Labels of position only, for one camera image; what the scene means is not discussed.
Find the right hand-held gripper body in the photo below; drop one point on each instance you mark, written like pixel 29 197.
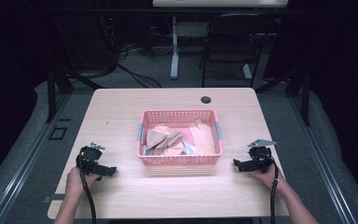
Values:
pixel 259 158

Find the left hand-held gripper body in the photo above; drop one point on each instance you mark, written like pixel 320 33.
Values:
pixel 89 157

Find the person's right hand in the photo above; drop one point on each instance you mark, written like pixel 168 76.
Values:
pixel 268 179

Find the person's left hand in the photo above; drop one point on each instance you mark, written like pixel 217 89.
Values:
pixel 76 182

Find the pink cloth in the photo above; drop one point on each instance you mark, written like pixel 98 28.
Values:
pixel 202 140

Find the white blue cloth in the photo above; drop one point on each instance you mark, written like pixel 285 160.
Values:
pixel 190 149

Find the pink plastic basket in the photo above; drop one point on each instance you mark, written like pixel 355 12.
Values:
pixel 180 159

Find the beige brown cloth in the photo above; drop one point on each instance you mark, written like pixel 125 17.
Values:
pixel 161 140

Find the black metal stand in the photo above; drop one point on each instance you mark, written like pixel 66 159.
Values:
pixel 304 93
pixel 53 93

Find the black folding chair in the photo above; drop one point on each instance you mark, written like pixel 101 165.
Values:
pixel 236 37

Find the white desk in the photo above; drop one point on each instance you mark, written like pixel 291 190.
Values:
pixel 175 56

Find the metal floor rail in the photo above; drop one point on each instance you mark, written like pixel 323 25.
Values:
pixel 24 161
pixel 320 161

